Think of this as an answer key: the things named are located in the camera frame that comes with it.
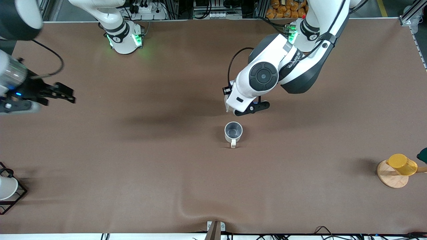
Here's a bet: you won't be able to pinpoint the white ribbed mug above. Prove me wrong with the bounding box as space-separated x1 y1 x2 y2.
224 122 243 148

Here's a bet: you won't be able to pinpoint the plain white cup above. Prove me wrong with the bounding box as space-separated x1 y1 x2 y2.
0 176 18 200

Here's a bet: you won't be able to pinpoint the yellow cup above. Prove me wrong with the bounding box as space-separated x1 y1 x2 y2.
386 153 418 176

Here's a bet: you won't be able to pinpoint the brown table cloth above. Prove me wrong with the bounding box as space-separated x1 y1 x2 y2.
0 18 427 235

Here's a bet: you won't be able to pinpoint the white power strip with plugs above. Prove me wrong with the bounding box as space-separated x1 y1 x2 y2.
128 0 168 20

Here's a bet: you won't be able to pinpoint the long white power strip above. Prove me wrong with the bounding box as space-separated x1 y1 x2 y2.
207 11 243 19

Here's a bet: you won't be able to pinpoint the metal table clamp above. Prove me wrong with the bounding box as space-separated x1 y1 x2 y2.
206 221 226 240

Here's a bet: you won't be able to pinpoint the orange snack bags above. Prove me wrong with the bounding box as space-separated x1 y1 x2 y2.
266 0 309 19

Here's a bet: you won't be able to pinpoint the wooden mug stand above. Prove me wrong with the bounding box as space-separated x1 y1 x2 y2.
377 159 427 189

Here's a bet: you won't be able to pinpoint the aluminium frame post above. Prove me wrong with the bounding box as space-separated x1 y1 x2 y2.
399 0 427 26
37 0 51 22

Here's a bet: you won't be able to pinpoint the black wire rack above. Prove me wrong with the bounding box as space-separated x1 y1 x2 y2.
0 162 28 215

